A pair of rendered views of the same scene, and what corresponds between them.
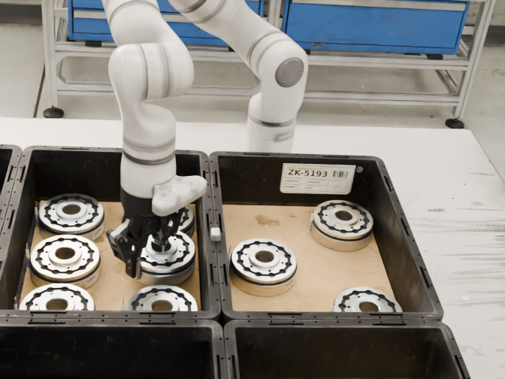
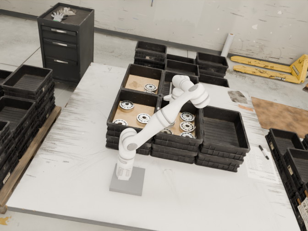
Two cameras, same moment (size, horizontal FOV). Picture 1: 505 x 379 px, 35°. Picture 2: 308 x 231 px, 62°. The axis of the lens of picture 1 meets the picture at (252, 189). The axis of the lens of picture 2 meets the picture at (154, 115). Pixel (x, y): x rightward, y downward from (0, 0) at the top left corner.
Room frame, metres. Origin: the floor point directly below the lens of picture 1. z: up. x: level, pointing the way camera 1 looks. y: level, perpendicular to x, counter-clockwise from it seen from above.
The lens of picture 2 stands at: (2.29, 0.20, 1.96)
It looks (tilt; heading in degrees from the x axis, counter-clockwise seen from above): 38 degrees down; 187
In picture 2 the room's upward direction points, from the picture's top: 12 degrees clockwise
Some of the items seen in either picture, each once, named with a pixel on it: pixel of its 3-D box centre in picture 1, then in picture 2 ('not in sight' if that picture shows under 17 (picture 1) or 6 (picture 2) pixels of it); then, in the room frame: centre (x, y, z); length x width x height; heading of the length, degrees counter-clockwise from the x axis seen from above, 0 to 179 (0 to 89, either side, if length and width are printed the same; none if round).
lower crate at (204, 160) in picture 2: not in sight; (215, 143); (0.88, 0.49, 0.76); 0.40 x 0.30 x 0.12; 9
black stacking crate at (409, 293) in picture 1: (308, 257); (134, 115); (0.98, -0.10, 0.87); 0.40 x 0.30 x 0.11; 9
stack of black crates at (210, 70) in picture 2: not in sight; (207, 74); (-0.90, 0.39, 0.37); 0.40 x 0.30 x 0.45; 100
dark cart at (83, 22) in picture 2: not in sight; (69, 49); (-0.39, -1.35, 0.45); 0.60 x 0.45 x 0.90; 10
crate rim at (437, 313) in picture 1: (312, 231); (135, 109); (0.98, -0.10, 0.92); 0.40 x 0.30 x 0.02; 9
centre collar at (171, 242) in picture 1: (161, 247); not in sight; (0.94, 0.13, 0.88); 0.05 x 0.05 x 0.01
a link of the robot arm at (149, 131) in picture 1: (143, 101); (180, 86); (0.91, 0.15, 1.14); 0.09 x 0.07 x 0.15; 114
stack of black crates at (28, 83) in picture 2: not in sight; (31, 96); (0.56, -1.23, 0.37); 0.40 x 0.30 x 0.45; 10
